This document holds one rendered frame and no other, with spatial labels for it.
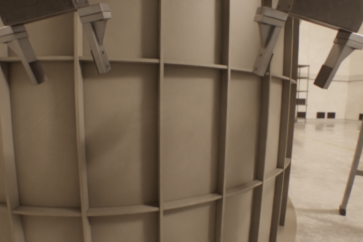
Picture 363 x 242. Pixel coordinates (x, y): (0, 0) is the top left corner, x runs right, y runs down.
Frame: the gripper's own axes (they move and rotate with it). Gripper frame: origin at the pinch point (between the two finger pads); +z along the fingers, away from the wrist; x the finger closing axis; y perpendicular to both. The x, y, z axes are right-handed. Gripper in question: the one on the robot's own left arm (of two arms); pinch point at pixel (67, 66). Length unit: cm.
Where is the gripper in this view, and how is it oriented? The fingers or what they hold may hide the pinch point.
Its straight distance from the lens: 40.4
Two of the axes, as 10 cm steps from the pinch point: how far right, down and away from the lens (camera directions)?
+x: -9.9, 1.0, 1.3
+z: 1.5, 8.7, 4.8
